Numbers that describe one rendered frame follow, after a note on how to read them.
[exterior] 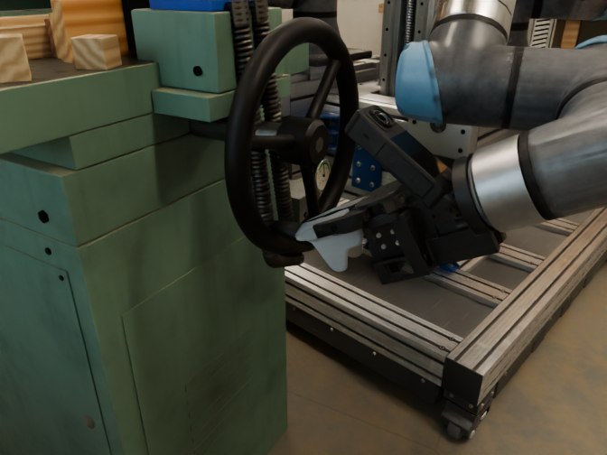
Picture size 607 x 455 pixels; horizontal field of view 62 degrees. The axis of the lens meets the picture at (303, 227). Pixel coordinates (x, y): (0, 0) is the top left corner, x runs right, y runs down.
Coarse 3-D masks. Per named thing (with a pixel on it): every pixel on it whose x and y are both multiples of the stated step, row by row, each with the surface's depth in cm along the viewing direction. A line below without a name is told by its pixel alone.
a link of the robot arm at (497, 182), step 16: (496, 144) 41; (512, 144) 40; (480, 160) 41; (496, 160) 40; (512, 160) 39; (480, 176) 40; (496, 176) 39; (512, 176) 39; (480, 192) 40; (496, 192) 40; (512, 192) 39; (528, 192) 45; (480, 208) 41; (496, 208) 40; (512, 208) 39; (528, 208) 39; (496, 224) 41; (512, 224) 41; (528, 224) 41
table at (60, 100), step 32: (32, 64) 61; (64, 64) 61; (128, 64) 61; (288, 64) 88; (0, 96) 48; (32, 96) 50; (64, 96) 53; (96, 96) 57; (128, 96) 60; (160, 96) 63; (192, 96) 60; (224, 96) 61; (288, 96) 73; (0, 128) 49; (32, 128) 51; (64, 128) 54
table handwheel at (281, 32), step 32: (288, 32) 54; (320, 32) 59; (256, 64) 51; (352, 64) 68; (256, 96) 51; (320, 96) 64; (352, 96) 70; (192, 128) 70; (224, 128) 67; (288, 128) 61; (320, 128) 62; (224, 160) 52; (288, 160) 63; (320, 160) 63; (352, 160) 75; (256, 224) 56
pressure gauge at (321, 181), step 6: (324, 162) 95; (330, 162) 96; (318, 168) 93; (324, 168) 95; (330, 168) 97; (318, 174) 94; (318, 180) 94; (324, 180) 96; (318, 186) 95; (324, 186) 97
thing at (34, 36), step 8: (32, 24) 66; (40, 24) 66; (0, 32) 61; (8, 32) 62; (16, 32) 63; (24, 32) 64; (32, 32) 64; (40, 32) 65; (24, 40) 64; (32, 40) 65; (40, 40) 65; (48, 40) 66; (32, 48) 65; (40, 48) 66; (48, 48) 67; (32, 56) 65; (40, 56) 66; (48, 56) 67
